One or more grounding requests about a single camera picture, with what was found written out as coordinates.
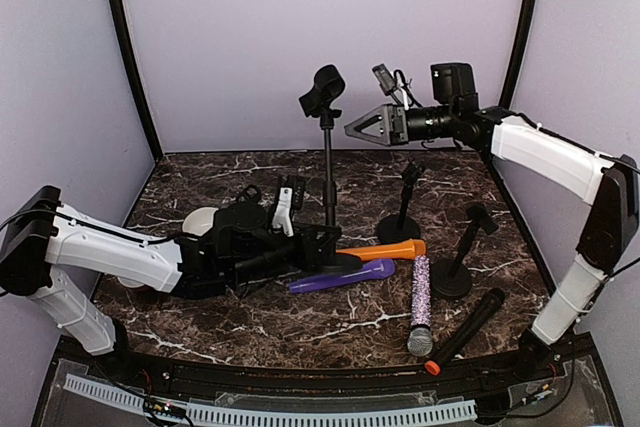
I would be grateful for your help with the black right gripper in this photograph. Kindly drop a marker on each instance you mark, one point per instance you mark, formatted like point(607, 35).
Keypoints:
point(396, 124)

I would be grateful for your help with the black corner post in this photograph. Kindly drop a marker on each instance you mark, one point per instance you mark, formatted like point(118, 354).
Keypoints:
point(517, 55)
point(121, 28)

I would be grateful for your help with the white cup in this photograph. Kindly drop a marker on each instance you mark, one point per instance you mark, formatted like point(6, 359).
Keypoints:
point(132, 284)

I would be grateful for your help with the small black stand rear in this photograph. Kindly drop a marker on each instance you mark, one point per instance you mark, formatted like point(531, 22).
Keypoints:
point(401, 227)

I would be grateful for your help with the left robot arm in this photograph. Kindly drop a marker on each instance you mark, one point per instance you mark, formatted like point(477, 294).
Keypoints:
point(244, 241)

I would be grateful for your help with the right black corner post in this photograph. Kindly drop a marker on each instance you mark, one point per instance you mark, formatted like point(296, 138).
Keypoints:
point(517, 55)

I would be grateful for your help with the black microphone orange cap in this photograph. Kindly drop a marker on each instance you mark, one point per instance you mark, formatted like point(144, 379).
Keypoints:
point(488, 306)

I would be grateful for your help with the white cable duct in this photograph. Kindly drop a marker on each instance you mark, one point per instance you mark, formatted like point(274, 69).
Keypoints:
point(256, 410)

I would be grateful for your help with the left black corner post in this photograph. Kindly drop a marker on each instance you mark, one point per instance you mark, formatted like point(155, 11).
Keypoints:
point(121, 28)

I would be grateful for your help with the small black stand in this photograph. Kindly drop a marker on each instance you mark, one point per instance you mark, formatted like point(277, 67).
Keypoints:
point(401, 227)
point(450, 279)

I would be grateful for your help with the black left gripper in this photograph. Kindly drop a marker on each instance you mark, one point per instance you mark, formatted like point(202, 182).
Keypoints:
point(310, 245)

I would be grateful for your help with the white bowl black rim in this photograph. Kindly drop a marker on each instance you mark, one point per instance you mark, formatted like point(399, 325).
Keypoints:
point(199, 222)

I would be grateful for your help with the purple toy microphone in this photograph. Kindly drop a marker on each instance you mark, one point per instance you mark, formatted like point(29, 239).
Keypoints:
point(378, 269)

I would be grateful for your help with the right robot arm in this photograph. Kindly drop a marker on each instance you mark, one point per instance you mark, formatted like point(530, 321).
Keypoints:
point(606, 186)

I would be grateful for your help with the orange toy microphone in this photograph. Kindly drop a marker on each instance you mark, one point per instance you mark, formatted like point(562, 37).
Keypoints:
point(406, 250)

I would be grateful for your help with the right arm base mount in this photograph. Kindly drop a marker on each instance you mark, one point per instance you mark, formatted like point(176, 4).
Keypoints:
point(531, 356)

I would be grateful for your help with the tall stand large clip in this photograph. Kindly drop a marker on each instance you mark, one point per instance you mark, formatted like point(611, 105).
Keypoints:
point(327, 86)

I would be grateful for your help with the small black stand right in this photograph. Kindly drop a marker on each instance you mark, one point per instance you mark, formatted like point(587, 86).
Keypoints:
point(450, 279)

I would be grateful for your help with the black table front rail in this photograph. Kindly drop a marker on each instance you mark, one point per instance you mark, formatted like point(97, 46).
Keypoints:
point(180, 379)

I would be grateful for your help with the glitter microphone silver head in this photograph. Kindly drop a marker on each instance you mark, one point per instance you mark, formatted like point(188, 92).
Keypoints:
point(420, 340)

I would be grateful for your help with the black stand ring clip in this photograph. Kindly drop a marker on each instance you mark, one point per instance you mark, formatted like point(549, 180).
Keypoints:
point(251, 193)

